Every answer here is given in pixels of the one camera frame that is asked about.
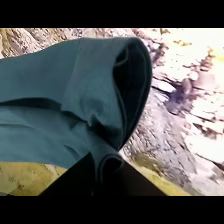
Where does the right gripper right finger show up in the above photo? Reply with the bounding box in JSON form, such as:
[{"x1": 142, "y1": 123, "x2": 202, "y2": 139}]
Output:
[{"x1": 99, "y1": 160, "x2": 168, "y2": 197}]

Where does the navy blue garment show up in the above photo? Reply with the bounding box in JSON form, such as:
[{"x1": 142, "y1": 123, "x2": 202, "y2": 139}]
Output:
[{"x1": 0, "y1": 36, "x2": 154, "y2": 185}]

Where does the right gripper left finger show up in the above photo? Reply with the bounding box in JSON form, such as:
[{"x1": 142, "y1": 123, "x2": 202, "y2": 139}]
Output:
[{"x1": 39, "y1": 152, "x2": 100, "y2": 197}]

